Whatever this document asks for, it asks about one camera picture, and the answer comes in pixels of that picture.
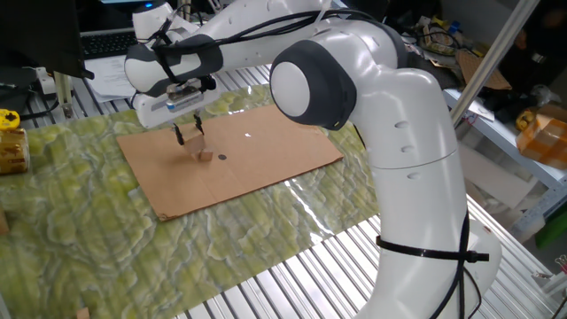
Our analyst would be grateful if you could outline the black desk cables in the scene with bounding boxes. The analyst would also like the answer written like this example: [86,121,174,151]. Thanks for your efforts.
[0,83,61,124]

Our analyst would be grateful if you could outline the short aluminium post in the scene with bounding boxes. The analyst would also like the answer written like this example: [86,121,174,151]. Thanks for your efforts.
[52,72,75,120]

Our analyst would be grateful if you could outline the yellow green snack bag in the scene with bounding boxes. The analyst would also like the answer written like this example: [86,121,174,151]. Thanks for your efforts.
[418,16,462,57]

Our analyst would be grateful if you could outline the white power adapter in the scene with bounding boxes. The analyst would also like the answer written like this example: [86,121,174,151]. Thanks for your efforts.
[35,66,58,97]

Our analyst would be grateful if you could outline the small yellow round object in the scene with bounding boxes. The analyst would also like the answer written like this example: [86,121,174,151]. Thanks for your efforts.
[516,109,538,130]

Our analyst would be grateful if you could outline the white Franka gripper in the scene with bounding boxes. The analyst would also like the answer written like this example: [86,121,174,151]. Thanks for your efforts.
[131,82,221,147]

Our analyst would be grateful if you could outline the person in dark clothing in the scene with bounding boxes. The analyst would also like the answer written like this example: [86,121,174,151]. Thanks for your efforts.
[500,0,567,110]

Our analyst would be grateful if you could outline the white blue metal shelf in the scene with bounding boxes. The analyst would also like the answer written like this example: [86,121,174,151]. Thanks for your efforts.
[442,88,567,245]

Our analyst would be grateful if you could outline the large wooden block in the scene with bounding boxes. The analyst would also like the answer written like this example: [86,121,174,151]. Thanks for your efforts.
[182,130,207,155]

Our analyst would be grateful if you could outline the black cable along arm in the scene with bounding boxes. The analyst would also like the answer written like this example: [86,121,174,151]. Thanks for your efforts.
[150,2,482,319]

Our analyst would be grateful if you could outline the green marble pattern mat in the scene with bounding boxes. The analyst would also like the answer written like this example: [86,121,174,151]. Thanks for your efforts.
[0,83,382,319]

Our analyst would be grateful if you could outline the orange checked box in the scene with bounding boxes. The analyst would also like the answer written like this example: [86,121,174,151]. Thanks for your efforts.
[516,104,567,172]

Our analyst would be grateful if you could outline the black keyboard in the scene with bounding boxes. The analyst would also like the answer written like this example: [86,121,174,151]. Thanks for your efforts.
[81,30,139,61]

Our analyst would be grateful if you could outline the printed white paper sheets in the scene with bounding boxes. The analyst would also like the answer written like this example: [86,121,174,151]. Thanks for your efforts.
[83,55,137,104]

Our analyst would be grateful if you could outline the brown cardboard sheet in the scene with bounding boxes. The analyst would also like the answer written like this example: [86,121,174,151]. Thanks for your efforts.
[116,104,345,222]

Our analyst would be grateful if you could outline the brown cardboard scrap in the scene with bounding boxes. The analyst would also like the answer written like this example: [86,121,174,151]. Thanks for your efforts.
[455,48,514,92]

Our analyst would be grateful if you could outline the horizontal aluminium rail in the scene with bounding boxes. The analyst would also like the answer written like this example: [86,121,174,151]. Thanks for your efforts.
[79,27,136,37]

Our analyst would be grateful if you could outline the yellow brown carton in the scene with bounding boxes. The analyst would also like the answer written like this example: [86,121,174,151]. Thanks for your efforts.
[0,128,31,176]

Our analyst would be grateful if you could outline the black monitor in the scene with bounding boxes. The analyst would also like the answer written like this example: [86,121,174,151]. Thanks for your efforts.
[0,0,95,81]

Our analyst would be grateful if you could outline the diagonal aluminium profile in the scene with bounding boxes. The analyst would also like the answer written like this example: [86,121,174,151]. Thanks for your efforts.
[449,0,542,128]

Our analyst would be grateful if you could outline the black strap around arm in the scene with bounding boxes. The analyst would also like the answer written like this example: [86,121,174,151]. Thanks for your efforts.
[375,234,491,265]

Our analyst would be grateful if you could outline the yellow toy controller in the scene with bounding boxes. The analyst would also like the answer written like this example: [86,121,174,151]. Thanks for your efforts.
[0,108,21,132]

